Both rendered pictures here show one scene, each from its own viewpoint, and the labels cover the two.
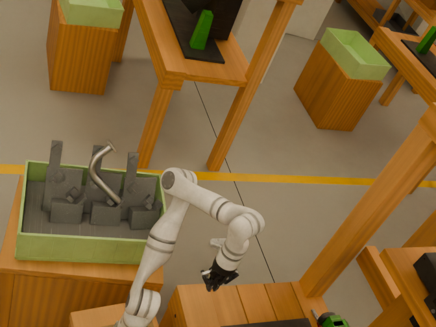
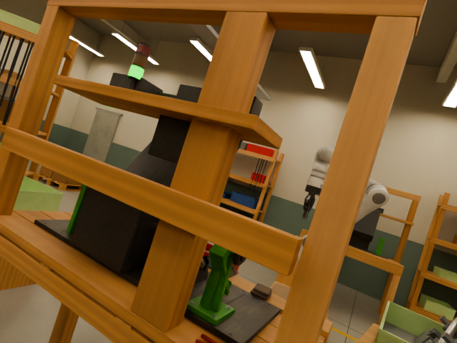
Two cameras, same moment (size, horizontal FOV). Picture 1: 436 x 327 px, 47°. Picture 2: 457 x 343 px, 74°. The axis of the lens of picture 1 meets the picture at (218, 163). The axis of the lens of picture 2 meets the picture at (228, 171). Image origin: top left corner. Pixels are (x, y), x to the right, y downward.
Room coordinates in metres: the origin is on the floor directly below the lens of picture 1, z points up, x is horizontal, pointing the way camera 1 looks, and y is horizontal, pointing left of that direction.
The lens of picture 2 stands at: (2.11, -1.26, 1.37)
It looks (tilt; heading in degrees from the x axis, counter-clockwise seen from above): 1 degrees up; 149
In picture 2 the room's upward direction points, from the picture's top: 18 degrees clockwise
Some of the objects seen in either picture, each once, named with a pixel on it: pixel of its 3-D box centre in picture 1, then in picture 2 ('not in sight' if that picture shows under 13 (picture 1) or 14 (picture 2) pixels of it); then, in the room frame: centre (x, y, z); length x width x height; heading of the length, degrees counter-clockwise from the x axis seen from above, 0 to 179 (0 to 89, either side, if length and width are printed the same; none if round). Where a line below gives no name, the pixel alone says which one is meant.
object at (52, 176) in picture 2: not in sight; (75, 171); (-5.69, -0.60, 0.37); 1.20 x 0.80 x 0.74; 131
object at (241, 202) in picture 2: not in sight; (208, 180); (-4.32, 2.09, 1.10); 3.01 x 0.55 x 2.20; 33
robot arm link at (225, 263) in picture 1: (228, 249); (319, 182); (1.07, -0.14, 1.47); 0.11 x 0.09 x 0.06; 33
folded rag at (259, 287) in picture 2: not in sight; (261, 290); (1.08, -0.30, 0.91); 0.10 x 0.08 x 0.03; 130
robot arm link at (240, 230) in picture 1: (239, 235); (322, 161); (1.05, -0.15, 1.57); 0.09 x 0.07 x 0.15; 146
